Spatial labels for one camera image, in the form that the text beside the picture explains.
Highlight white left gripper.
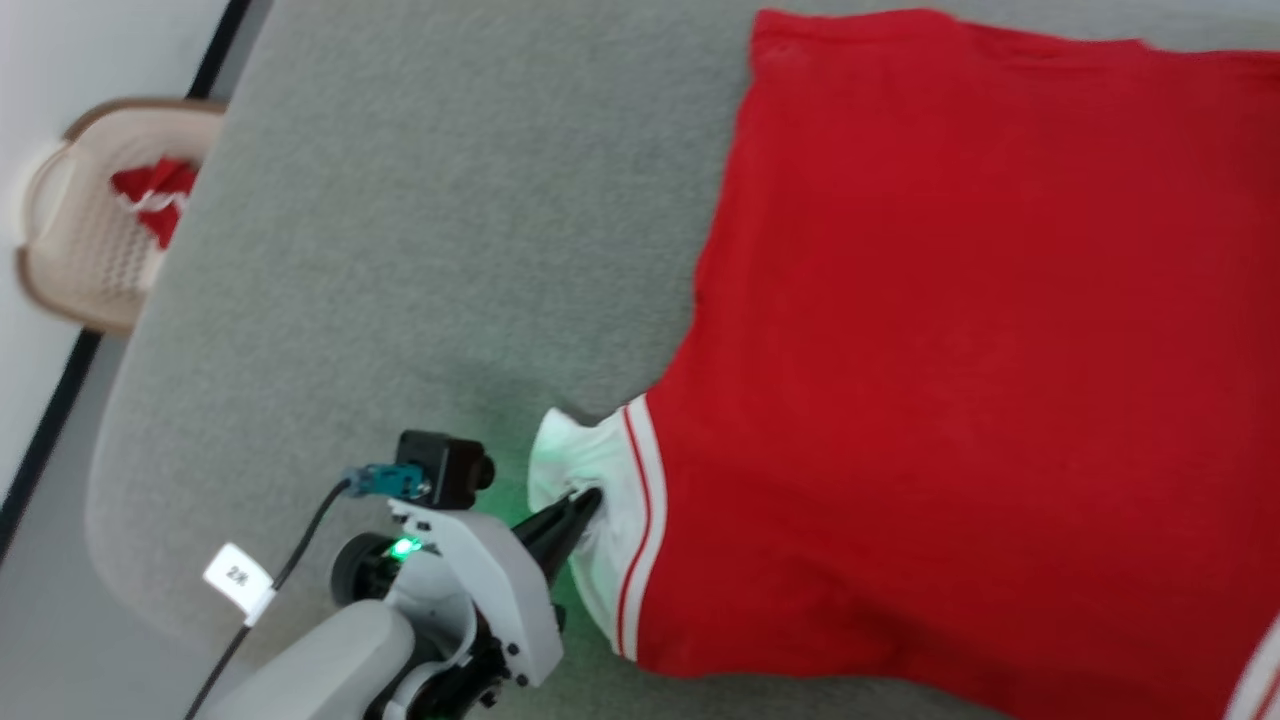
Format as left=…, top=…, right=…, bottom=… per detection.
left=385, top=487, right=601, bottom=720

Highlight red and white jersey shirt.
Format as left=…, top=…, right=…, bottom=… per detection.
left=527, top=8, right=1280, bottom=720

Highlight crumpled red white garment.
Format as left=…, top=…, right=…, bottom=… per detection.
left=110, top=158, right=201, bottom=251

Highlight grey fabric sofa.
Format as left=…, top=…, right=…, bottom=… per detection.
left=85, top=0, right=1280, bottom=720

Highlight black skirting strip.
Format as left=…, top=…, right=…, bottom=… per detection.
left=0, top=0, right=253, bottom=561

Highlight beige plastic laundry basket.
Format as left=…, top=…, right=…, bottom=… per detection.
left=15, top=97, right=229, bottom=336

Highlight white printed cable label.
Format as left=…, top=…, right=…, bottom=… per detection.
left=203, top=543, right=276, bottom=626

